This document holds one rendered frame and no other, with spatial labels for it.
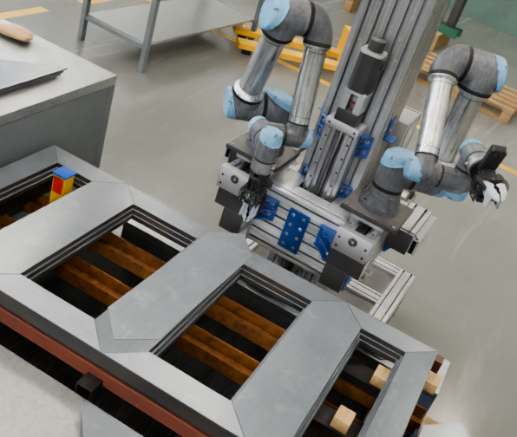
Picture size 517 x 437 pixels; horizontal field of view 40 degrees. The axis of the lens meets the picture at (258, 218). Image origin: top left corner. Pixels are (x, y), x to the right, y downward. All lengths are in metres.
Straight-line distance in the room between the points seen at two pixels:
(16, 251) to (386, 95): 1.40
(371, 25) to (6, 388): 1.68
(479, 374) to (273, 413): 2.15
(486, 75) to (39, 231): 1.50
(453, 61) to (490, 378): 2.02
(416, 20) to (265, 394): 1.38
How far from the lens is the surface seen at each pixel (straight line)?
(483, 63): 2.43
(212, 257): 2.36
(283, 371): 2.05
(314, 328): 2.23
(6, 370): 2.03
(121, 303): 2.09
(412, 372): 2.26
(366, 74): 2.58
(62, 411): 1.95
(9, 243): 2.25
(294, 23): 2.35
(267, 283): 2.36
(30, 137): 2.71
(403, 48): 2.62
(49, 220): 2.36
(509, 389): 3.96
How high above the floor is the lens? 2.22
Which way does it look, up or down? 31 degrees down
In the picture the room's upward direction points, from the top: 19 degrees clockwise
